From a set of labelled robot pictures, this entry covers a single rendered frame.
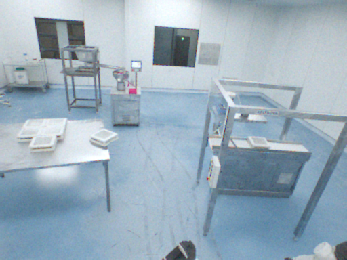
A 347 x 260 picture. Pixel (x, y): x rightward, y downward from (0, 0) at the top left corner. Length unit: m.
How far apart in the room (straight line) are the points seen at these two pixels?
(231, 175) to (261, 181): 0.45
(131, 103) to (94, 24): 3.34
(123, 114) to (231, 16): 4.72
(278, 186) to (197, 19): 5.57
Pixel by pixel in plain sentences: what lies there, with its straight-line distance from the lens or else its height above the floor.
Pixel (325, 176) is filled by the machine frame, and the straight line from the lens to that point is 2.77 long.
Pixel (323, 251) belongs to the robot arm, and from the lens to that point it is 1.12.
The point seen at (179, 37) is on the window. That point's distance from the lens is 7.60.
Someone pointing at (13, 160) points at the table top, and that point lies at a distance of 2.86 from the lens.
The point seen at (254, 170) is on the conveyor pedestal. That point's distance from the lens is 3.36.
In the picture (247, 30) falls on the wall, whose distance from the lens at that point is 8.23.
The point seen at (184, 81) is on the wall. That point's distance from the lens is 7.87.
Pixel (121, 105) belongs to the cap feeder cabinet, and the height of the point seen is 0.51.
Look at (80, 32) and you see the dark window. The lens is 7.67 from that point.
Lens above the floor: 2.26
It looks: 27 degrees down
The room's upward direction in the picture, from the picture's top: 5 degrees clockwise
